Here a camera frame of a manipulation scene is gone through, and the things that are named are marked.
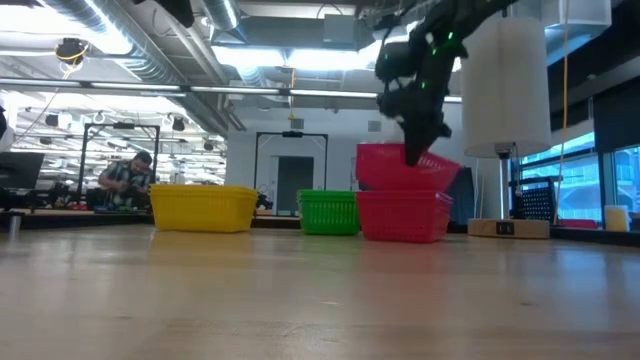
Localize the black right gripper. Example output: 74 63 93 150
374 34 453 168

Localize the red plastic basket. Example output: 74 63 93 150
356 189 455 199
355 143 462 193
357 195 454 245

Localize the black cabinet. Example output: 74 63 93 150
446 166 475 221

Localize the white shade table lamp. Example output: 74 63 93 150
459 15 553 240

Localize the dark grey door panel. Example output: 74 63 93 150
276 156 315 217

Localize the black pegboard panel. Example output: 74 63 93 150
509 175 559 221

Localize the red flat object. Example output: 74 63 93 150
557 218 600 230

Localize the yellow cylindrical cup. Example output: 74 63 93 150
603 204 631 233

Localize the yellow plastic basket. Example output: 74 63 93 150
149 188 259 233

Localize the long ceiling light bar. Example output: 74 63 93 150
0 77 464 104

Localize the person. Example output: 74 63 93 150
97 149 155 210

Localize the black computer monitor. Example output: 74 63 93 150
0 152 45 191

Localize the black rectangular rig frame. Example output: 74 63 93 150
254 130 330 191

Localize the silver ceiling duct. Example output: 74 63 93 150
39 0 241 139

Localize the black metal stand frame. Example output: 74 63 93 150
77 123 161 202

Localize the black ceiling camera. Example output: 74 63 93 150
53 38 91 66

